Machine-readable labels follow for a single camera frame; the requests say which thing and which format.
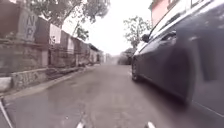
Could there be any dark vehicle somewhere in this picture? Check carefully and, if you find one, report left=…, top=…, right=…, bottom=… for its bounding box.
left=117, top=47, right=135, bottom=66

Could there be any tree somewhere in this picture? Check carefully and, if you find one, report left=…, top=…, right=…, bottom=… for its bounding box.
left=24, top=0, right=112, bottom=43
left=123, top=15, right=153, bottom=49

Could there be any dark grey car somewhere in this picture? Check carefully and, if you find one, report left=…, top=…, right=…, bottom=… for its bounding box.
left=130, top=0, right=224, bottom=119

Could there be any stone wall with metal fence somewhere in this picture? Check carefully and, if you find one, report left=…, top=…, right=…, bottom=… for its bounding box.
left=0, top=0, right=106, bottom=89

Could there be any grey asphalt road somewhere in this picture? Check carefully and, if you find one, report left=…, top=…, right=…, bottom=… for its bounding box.
left=0, top=63, right=224, bottom=128

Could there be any concrete kerb strip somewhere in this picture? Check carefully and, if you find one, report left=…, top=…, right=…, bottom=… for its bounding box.
left=0, top=64, right=96, bottom=101

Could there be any robot's own part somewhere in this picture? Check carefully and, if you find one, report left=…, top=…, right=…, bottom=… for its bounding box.
left=145, top=121, right=156, bottom=128
left=75, top=121, right=85, bottom=128

